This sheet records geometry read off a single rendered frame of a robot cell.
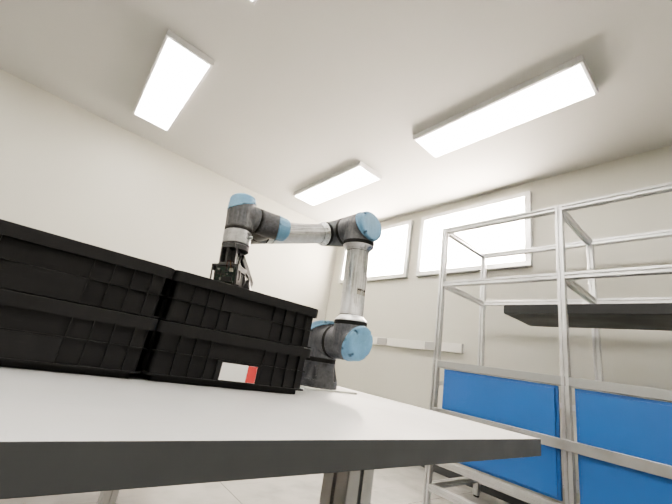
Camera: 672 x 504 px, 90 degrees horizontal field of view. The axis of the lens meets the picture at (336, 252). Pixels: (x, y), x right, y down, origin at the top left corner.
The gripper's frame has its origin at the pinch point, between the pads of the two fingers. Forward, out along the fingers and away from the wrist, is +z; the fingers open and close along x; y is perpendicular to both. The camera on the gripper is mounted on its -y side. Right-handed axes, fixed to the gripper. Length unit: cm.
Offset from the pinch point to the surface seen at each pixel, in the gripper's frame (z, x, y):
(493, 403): 28, 116, -150
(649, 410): 23, 170, -99
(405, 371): 13, 80, -309
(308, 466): 22, 29, 39
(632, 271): -45, 177, -99
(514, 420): 36, 124, -141
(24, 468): 18, 10, 59
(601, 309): -26, 166, -111
